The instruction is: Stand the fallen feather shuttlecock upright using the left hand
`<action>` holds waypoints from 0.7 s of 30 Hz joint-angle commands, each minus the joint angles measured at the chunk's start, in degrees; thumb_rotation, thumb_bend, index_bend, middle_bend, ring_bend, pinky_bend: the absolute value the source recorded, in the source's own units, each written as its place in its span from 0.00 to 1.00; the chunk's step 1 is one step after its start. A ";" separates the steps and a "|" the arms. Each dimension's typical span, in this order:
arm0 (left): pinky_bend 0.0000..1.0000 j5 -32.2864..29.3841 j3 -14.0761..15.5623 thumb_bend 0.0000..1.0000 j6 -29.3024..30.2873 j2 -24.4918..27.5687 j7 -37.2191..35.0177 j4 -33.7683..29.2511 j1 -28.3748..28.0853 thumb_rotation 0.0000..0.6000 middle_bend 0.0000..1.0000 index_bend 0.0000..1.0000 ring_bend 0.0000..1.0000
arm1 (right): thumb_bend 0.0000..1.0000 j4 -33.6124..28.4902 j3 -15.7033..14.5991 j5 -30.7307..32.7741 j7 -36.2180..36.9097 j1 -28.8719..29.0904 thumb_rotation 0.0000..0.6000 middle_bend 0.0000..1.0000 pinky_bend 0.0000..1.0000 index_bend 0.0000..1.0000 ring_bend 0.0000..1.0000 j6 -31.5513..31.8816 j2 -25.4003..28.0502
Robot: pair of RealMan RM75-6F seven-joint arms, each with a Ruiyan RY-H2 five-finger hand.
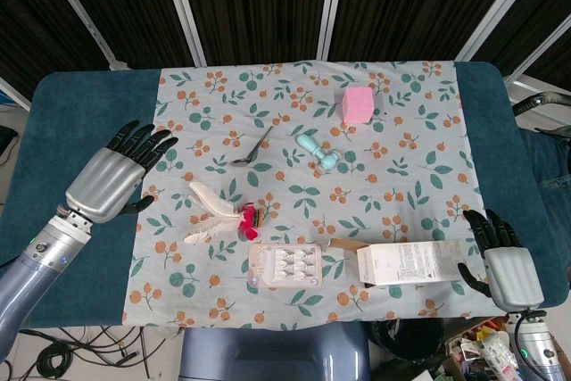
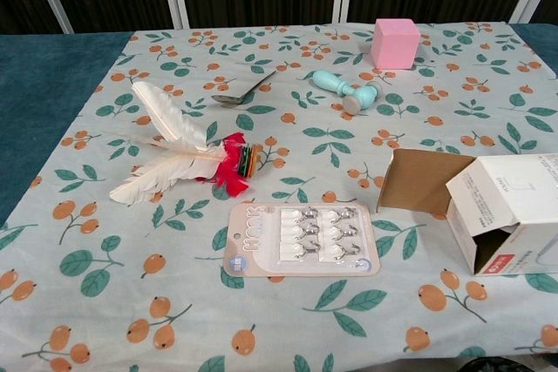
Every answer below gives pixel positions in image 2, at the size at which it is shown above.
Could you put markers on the white red shuttlecock toy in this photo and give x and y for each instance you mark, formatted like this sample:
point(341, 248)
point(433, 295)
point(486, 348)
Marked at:
point(174, 163)

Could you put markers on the metal spoon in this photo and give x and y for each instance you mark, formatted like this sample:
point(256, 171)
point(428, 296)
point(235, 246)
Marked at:
point(229, 100)

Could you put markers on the blister pill pack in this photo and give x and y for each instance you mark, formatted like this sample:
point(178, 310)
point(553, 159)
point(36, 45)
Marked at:
point(257, 250)

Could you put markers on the teal toy hammer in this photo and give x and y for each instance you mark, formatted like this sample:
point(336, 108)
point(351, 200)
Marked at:
point(331, 82)

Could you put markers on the floral print tablecloth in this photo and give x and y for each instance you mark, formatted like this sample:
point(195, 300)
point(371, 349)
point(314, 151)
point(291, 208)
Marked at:
point(305, 302)

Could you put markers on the pink cube block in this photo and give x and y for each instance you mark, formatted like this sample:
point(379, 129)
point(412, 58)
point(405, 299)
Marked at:
point(394, 47)

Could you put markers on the white open cardboard box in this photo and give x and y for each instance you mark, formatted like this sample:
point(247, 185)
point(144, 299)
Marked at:
point(479, 198)

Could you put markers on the black waste bin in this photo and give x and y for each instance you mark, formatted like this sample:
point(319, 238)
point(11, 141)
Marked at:
point(492, 366)

